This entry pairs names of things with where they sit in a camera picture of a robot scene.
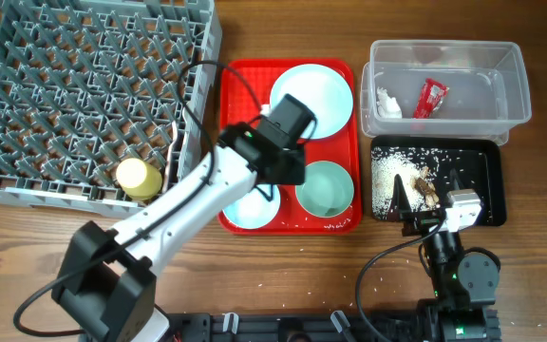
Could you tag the green bowl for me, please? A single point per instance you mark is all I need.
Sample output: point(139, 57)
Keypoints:
point(327, 191)

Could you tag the clear plastic bin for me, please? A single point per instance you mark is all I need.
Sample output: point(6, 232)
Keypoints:
point(489, 90)

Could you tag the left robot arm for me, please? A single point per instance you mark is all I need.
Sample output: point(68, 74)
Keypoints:
point(109, 276)

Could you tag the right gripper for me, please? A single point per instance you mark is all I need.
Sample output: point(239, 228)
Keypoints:
point(419, 220)

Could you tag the large light blue plate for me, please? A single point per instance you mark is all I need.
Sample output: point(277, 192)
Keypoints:
point(323, 90)

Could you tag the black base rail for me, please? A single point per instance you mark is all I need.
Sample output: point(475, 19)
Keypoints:
point(336, 326)

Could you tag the yellow plastic cup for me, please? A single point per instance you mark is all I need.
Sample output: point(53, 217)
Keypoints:
point(138, 179)

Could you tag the food scraps and rice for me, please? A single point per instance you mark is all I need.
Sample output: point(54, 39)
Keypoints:
point(425, 174)

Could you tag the red sauce packet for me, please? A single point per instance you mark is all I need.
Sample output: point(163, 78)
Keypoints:
point(430, 99)

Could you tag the white plastic spoon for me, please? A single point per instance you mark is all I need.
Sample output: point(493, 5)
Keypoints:
point(266, 110)

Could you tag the white plastic fork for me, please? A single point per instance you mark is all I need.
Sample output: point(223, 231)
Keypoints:
point(169, 168)

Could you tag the grey dishwasher rack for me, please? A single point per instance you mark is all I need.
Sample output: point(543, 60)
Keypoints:
point(87, 84)

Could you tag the black waste tray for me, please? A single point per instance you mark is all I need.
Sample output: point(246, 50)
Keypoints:
point(481, 172)

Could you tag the red plastic tray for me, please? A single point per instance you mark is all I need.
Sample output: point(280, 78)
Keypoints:
point(237, 105)

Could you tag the light blue saucer bowl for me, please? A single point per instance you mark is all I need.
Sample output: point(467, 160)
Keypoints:
point(256, 209)

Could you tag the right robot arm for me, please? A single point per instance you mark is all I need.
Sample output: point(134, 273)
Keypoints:
point(464, 280)

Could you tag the white napkin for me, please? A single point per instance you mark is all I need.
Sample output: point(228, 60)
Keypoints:
point(387, 106)

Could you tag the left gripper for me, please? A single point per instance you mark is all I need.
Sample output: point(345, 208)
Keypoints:
point(295, 173)

